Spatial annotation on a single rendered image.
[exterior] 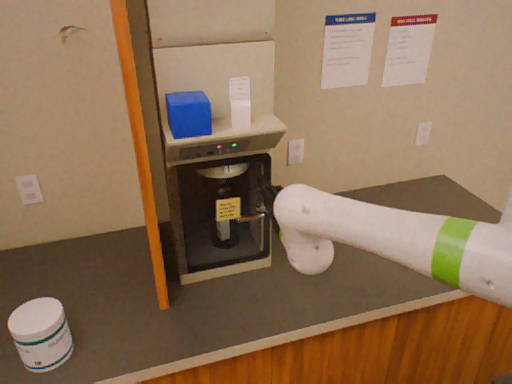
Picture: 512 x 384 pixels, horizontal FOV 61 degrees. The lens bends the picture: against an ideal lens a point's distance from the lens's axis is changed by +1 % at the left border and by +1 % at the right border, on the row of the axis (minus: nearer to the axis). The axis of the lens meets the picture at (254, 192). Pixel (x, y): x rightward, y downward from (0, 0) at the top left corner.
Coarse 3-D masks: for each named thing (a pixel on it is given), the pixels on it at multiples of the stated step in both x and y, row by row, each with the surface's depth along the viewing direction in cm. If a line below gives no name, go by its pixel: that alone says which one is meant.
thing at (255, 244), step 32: (224, 160) 126; (256, 160) 130; (192, 192) 128; (224, 192) 132; (192, 224) 134; (224, 224) 137; (256, 224) 141; (192, 256) 140; (224, 256) 144; (256, 256) 148
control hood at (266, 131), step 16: (224, 128) 115; (240, 128) 115; (256, 128) 115; (272, 128) 115; (176, 144) 109; (192, 144) 111; (208, 144) 113; (256, 144) 121; (272, 144) 124; (176, 160) 120
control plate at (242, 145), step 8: (216, 144) 114; (224, 144) 116; (232, 144) 117; (240, 144) 118; (248, 144) 120; (184, 152) 115; (192, 152) 116; (200, 152) 117; (216, 152) 120; (224, 152) 122; (232, 152) 123
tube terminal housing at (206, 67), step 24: (168, 48) 108; (192, 48) 110; (216, 48) 112; (240, 48) 113; (264, 48) 115; (168, 72) 111; (192, 72) 113; (216, 72) 114; (240, 72) 116; (264, 72) 119; (216, 96) 118; (264, 96) 122; (168, 192) 134; (240, 264) 149; (264, 264) 152
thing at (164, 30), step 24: (144, 0) 110; (168, 0) 103; (192, 0) 104; (216, 0) 106; (240, 0) 108; (264, 0) 109; (168, 24) 105; (192, 24) 107; (216, 24) 109; (240, 24) 111; (264, 24) 112
